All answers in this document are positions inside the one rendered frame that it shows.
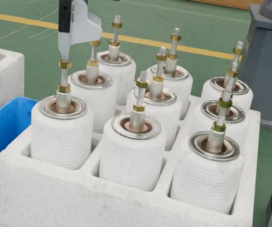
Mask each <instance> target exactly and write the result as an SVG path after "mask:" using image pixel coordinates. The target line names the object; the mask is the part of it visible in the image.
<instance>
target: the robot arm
mask: <svg viewBox="0 0 272 227"><path fill-rule="evenodd" d="M73 5H74V12H73ZM259 13H260V14H261V15H262V16H264V17H266V18H269V19H271V20H272V0H263V1H262V3H261V5H260V8H259ZM58 31H59V33H58V49H59V51H60V53H61V55H62V57H63V59H64V60H69V47H70V46H71V45H75V44H81V43H87V42H93V41H97V40H99V39H100V38H101V37H102V28H101V19H100V18H99V17H97V16H96V15H94V14H93V13H91V12H90V11H89V10H88V0H59V28H58Z"/></svg>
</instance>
